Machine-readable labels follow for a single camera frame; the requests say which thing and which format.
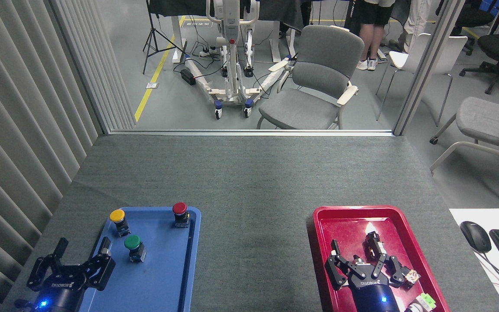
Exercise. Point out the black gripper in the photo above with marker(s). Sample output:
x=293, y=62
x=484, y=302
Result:
x=371, y=294
x=61, y=294

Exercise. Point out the green push button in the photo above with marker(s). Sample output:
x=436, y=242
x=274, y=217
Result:
x=132, y=242

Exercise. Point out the yellow push button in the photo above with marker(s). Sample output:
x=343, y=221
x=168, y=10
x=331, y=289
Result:
x=117, y=215

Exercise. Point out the red push button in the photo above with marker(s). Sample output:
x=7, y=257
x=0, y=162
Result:
x=179, y=208

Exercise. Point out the red plastic tray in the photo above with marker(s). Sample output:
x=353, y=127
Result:
x=349, y=229

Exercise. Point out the blue plastic tray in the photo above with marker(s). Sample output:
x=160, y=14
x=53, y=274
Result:
x=158, y=277

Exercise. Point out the black computer mouse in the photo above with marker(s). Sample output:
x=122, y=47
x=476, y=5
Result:
x=475, y=236

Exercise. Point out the grey armchair on castors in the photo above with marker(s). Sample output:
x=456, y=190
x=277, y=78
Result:
x=487, y=119

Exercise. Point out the grey armchair with cream armrests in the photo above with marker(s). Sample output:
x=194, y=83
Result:
x=319, y=73

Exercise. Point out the black power adapter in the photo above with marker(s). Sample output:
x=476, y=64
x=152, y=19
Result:
x=187, y=76

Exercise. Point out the white plastic chair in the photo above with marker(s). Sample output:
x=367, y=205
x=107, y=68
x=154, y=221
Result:
x=448, y=50

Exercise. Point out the black tripod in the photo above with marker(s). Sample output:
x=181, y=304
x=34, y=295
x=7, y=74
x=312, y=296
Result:
x=153, y=37

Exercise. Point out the white stand on wheels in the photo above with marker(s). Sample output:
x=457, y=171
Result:
x=231, y=56

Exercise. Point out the person in dark shorts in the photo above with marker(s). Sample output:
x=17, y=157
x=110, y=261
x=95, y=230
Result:
x=373, y=17

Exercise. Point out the person in light trousers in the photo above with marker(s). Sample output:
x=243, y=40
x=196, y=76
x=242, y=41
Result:
x=418, y=17

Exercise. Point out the white power strip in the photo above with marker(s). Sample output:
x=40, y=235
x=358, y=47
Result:
x=207, y=52

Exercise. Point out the black and white knob switch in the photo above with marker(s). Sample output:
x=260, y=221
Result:
x=375, y=245

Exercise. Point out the small black switch, patterned label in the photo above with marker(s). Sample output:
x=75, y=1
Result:
x=412, y=276

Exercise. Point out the green and white switch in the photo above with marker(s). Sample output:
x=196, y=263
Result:
x=425, y=301

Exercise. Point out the silver frame rail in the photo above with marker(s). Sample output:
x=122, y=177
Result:
x=249, y=132

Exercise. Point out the silver frame post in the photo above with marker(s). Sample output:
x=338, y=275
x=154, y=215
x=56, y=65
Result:
x=427, y=65

